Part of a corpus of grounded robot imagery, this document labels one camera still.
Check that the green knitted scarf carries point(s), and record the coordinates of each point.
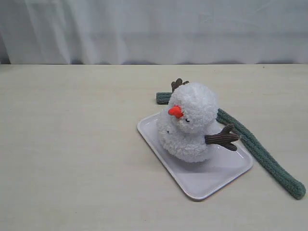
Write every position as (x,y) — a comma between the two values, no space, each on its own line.
(294,187)

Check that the white plush snowman toy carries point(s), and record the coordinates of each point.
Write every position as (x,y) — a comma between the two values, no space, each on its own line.
(187,127)

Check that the white rectangular tray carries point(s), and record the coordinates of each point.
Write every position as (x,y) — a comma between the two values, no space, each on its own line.
(198,180)

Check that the white backdrop curtain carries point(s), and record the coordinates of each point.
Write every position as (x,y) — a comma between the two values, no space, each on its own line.
(153,31)

